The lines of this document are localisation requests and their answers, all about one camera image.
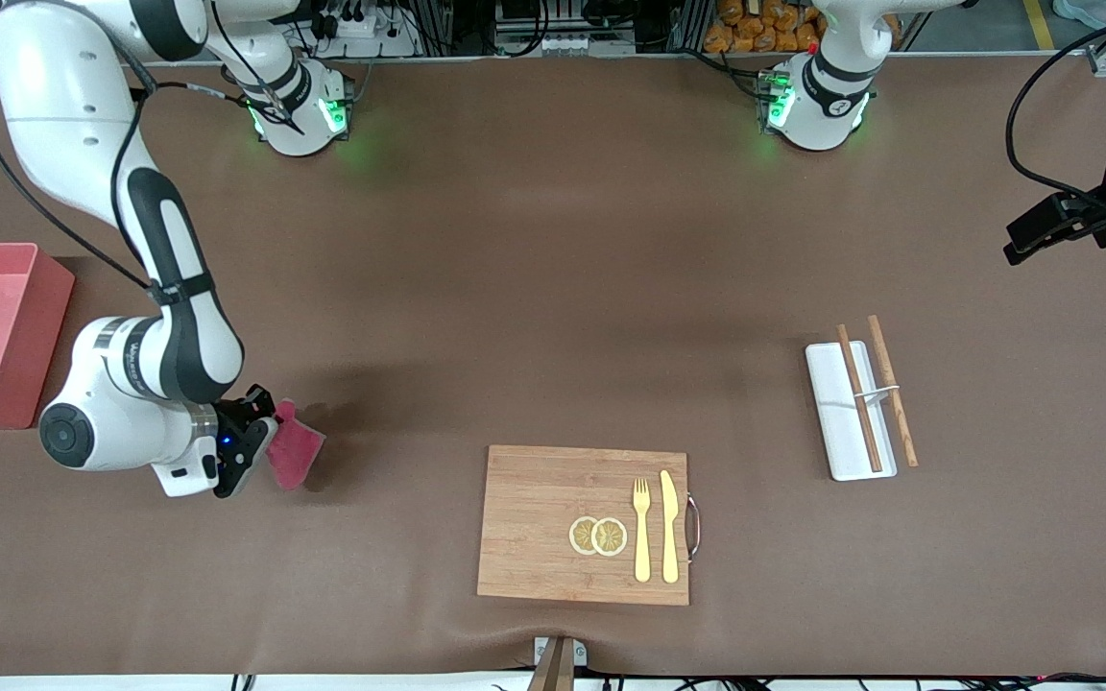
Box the red cloth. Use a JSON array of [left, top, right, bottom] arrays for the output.
[[265, 400, 328, 492]]

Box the wooden chopstick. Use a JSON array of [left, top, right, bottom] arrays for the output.
[[867, 315, 919, 468], [836, 324, 883, 473]]

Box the white rectangular tray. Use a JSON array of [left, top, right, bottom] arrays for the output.
[[805, 341, 899, 482]]

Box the wooden cutting board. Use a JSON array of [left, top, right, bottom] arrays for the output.
[[476, 444, 703, 608]]

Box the pile of orange items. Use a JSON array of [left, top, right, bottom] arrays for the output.
[[704, 0, 900, 55]]

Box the white power strip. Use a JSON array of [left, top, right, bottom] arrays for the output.
[[308, 10, 420, 59]]

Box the yellow fork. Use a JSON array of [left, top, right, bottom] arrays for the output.
[[632, 478, 652, 583]]

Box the yellow knife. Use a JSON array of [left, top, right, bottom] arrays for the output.
[[660, 469, 681, 584]]

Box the brown table mat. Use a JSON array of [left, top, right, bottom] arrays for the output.
[[0, 53, 1106, 678]]

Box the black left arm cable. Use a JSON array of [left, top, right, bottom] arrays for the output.
[[1006, 3, 1106, 210]]

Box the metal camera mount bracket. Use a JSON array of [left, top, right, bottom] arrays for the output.
[[526, 636, 588, 691]]

